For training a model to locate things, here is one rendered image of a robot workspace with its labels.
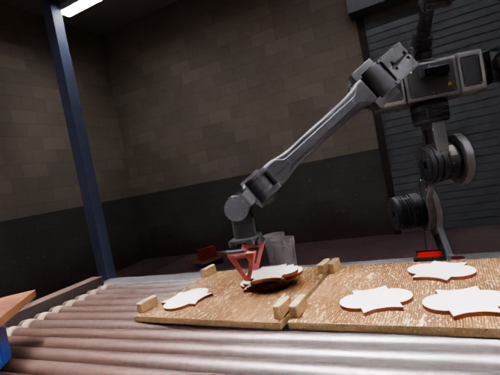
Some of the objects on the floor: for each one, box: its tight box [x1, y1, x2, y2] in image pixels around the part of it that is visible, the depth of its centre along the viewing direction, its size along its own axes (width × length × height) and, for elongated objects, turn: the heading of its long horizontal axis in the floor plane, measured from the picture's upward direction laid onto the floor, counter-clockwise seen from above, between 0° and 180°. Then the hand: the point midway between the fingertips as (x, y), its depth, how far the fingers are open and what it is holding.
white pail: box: [270, 236, 298, 266], centre depth 457 cm, size 30×30×37 cm
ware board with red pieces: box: [186, 246, 228, 268], centre depth 552 cm, size 50×50×28 cm
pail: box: [263, 231, 285, 263], centre depth 499 cm, size 30×30×37 cm
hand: (251, 271), depth 93 cm, fingers open, 9 cm apart
